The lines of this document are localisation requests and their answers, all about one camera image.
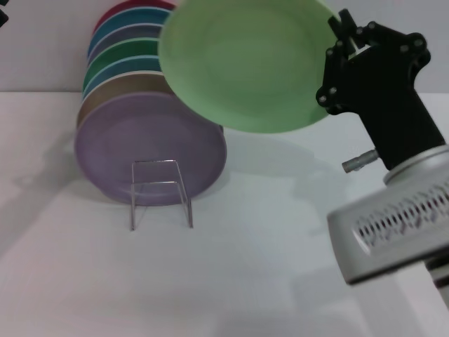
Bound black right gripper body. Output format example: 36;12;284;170
335;44;447;170

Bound light green plate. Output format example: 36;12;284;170
157;0;340;135

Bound crimson red plate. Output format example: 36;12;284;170
92;0;178;36

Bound dark green plate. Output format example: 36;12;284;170
83;37;162;84

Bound grey purple plate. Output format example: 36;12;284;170
87;23;168;60

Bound light blue plate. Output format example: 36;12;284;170
82;55;166;101

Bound teal blue plate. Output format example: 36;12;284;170
88;6;175;53

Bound tan brown plate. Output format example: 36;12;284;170
76;70;225;135

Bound lilac plate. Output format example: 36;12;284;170
74;91;228;207

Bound small grey metal cylinder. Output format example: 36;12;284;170
342;149;377;173

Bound grey vented wrist camera box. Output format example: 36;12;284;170
327;182;449;286

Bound metal wire plate rack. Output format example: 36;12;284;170
130;159;194;232

